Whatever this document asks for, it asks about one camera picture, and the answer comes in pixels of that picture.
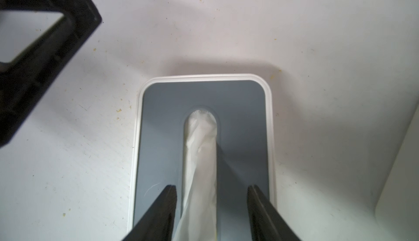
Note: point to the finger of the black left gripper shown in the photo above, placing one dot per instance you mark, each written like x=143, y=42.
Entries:
x=26, y=79

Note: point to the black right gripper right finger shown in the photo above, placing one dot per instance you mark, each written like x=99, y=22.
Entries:
x=265, y=221

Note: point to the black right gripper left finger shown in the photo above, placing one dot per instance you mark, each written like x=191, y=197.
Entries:
x=157, y=223

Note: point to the white tissue box base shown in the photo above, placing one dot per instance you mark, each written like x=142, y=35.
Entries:
x=397, y=210

